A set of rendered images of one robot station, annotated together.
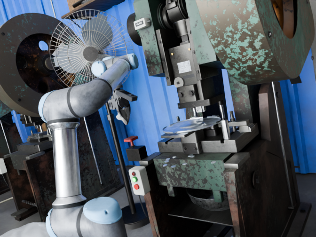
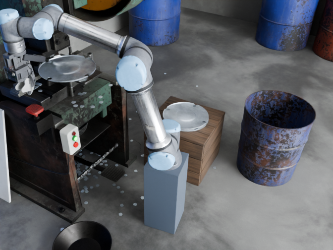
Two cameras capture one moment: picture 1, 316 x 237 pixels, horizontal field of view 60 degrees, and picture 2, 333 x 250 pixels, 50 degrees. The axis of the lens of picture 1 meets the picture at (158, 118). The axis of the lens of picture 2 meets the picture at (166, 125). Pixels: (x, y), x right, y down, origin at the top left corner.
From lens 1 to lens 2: 2.02 m
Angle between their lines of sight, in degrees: 94
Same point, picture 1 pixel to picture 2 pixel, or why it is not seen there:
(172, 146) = (56, 97)
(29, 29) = not seen: outside the picture
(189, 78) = not seen: hidden behind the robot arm
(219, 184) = (107, 101)
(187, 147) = (76, 89)
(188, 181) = (88, 114)
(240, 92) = not seen: hidden behind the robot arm
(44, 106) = (146, 72)
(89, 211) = (178, 126)
